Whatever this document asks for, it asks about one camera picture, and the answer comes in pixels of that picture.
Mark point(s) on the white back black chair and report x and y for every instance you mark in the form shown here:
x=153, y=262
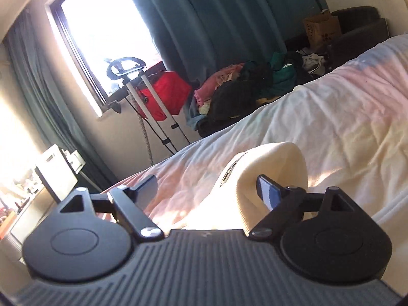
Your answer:
x=58, y=171

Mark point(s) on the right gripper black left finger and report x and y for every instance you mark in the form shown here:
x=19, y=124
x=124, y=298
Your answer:
x=130, y=215

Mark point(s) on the cream zip-up jacket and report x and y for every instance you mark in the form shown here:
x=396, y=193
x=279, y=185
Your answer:
x=233, y=202

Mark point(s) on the teal curtain right of window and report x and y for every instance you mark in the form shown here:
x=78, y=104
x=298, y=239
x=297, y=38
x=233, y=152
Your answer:
x=195, y=38

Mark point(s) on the pile of assorted clothes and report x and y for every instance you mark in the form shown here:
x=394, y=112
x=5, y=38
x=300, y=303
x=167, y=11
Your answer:
x=236, y=91

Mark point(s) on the brown paper bag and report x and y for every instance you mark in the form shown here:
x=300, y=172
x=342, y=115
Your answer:
x=322, y=29

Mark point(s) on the red bag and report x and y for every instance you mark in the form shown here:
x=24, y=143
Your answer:
x=172, y=90

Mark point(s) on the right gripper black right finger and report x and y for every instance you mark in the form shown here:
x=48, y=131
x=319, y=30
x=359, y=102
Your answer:
x=285, y=208

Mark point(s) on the teal curtain of window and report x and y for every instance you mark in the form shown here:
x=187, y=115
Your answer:
x=195, y=38
x=45, y=104

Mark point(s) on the teal curtain left of window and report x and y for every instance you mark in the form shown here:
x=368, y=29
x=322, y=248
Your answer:
x=45, y=104

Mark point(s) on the dark framed window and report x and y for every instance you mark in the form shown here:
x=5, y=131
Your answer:
x=97, y=32

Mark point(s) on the white dressing table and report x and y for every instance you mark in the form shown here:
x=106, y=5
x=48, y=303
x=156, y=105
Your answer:
x=36, y=210

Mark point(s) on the pastel pink bed sheet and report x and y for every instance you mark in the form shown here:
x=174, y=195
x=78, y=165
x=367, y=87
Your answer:
x=351, y=127

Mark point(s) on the orange tray with cosmetics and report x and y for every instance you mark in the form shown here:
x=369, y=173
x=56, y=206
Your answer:
x=8, y=217

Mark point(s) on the black armchair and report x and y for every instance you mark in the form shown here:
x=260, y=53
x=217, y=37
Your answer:
x=362, y=28

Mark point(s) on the white garment steamer stand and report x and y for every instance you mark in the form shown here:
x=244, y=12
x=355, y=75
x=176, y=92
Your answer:
x=131, y=71

